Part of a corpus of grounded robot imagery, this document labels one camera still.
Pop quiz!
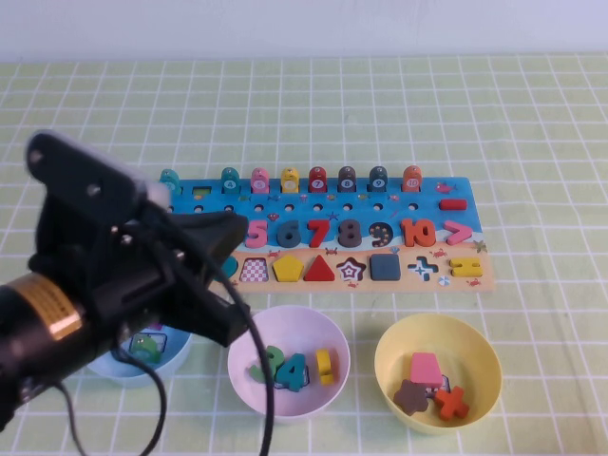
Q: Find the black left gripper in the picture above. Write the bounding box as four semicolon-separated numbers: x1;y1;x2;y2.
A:
28;194;252;347

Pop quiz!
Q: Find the green number three piece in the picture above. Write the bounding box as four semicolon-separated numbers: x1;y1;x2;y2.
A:
250;345;281;383

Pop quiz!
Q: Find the yellow pentagon piece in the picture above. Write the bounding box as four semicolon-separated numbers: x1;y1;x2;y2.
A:
272;255;305;282

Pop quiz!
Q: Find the blue-grey number six piece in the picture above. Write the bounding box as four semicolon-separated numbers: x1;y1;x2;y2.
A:
275;219;301;249

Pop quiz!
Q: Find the pink plastic bowl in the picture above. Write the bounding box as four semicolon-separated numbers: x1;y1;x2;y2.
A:
226;304;352;425

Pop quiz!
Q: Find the light blue plastic bowl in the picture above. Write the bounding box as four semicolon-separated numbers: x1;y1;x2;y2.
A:
87;325;194;390

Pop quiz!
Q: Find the teal fish piece number four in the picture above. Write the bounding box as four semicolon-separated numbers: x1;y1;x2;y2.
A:
220;166;240;195

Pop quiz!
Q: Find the red triangle piece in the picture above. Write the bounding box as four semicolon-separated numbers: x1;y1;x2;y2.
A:
303;255;337;282

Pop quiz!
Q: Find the green fish piece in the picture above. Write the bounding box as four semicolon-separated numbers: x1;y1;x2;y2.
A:
130;332;162;365

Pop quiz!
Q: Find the pink fish piece number five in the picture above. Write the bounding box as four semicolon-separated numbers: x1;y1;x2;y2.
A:
250;166;271;195

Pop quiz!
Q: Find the teal fish piece number two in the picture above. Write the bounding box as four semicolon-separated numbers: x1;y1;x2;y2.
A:
159;169;181;196

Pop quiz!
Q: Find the yellow fish piece number six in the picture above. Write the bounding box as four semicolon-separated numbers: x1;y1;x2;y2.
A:
279;166;300;195

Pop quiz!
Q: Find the red fish piece number seven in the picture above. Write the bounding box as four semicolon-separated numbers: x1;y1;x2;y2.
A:
307;165;329;194

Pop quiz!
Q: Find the yellow wooden number piece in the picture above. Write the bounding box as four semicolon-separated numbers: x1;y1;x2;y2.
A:
315;349;339;386

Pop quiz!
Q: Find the wooden number puzzle board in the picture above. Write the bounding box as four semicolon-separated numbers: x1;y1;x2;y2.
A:
159;177;495;292

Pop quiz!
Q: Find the brown fish piece number eight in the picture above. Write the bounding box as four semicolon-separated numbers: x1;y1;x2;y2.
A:
337;165;358;194

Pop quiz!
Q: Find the blue-grey square piece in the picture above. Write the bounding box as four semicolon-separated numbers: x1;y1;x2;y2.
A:
369;254;401;281

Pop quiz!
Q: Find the blue-grey fish piece number nine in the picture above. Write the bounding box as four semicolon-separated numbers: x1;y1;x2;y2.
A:
368;165;389;194

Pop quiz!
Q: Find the yellow plastic bowl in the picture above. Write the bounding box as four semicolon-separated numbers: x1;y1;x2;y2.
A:
373;312;504;434

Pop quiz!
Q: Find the orange fish piece number ten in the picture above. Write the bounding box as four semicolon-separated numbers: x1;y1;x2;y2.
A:
402;164;425;193

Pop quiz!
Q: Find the pink trapezoid piece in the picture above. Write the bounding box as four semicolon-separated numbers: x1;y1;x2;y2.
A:
408;351;444;387

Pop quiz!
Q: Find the brown star piece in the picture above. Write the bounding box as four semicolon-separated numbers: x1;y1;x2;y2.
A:
392;378;431;417

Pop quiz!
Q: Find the yellow equals sign piece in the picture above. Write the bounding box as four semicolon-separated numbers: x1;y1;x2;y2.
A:
448;256;485;278

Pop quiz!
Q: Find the pink greater-than sign piece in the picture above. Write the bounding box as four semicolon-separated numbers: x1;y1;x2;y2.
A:
444;220;474;246

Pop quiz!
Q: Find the orange plus sign piece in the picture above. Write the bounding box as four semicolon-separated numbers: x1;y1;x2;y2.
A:
432;385;470;422

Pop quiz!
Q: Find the green checked tablecloth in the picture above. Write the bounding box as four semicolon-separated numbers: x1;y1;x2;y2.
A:
0;51;608;456

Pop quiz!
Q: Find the thin black cable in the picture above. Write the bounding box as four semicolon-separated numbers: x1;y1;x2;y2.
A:
55;346;168;456

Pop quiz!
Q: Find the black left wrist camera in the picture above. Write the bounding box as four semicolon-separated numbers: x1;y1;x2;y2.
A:
24;131;173;213

